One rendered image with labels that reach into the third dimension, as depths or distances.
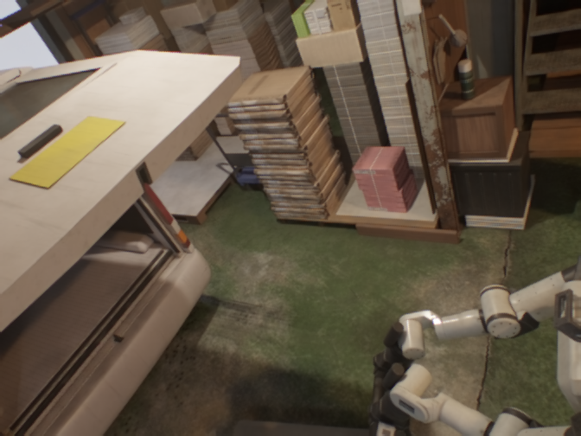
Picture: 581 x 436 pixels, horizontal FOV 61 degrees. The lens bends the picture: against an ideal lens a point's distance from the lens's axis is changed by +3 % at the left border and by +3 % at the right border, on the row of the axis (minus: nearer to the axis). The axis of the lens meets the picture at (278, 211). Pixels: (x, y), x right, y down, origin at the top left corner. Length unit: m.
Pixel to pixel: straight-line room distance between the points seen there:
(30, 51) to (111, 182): 5.63
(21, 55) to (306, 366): 5.25
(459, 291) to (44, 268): 2.29
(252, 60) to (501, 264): 2.96
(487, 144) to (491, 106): 0.25
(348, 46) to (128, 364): 2.27
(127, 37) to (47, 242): 3.54
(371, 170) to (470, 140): 0.66
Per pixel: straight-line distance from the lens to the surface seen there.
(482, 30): 3.55
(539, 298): 1.45
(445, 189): 3.10
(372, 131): 3.53
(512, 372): 2.71
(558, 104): 4.04
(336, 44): 3.30
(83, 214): 1.34
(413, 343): 1.53
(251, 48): 4.85
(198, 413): 3.05
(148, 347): 2.90
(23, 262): 1.31
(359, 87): 3.37
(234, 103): 3.28
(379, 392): 1.81
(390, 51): 3.20
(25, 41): 6.96
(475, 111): 2.84
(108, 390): 2.82
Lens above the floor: 2.30
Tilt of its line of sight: 35 degrees down
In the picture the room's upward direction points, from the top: 25 degrees counter-clockwise
